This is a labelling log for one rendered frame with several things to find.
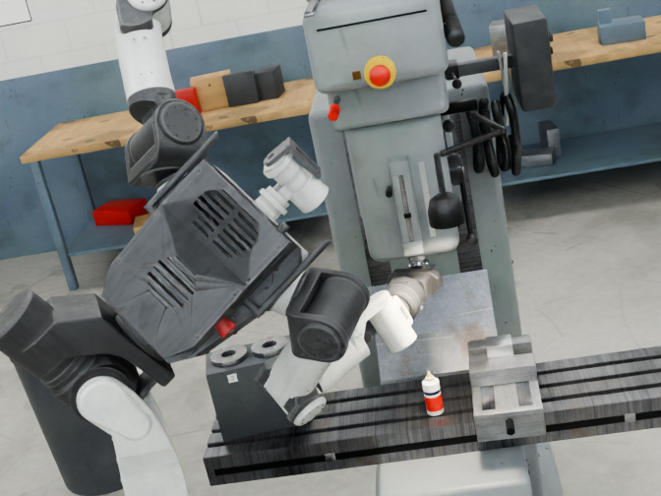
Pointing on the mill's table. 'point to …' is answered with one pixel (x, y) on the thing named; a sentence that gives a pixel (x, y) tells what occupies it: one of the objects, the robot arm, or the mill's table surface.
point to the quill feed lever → (461, 194)
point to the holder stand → (244, 389)
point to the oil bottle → (432, 395)
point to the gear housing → (390, 102)
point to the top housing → (374, 40)
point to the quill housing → (365, 153)
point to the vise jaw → (503, 370)
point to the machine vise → (507, 400)
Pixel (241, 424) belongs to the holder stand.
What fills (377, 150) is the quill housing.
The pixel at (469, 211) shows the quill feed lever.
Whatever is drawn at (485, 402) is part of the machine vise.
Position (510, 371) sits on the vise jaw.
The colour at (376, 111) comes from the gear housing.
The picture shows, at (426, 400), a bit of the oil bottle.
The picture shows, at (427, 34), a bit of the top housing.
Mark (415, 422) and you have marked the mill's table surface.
